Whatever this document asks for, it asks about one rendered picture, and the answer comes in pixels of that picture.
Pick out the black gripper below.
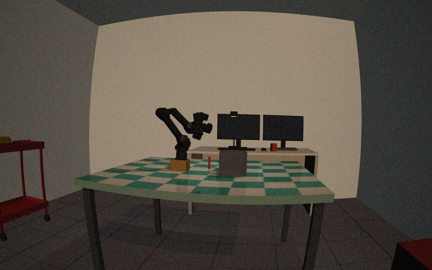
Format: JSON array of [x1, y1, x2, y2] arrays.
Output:
[[192, 113, 209, 140]]

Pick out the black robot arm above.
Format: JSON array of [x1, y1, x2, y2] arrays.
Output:
[[155, 107, 213, 160]]

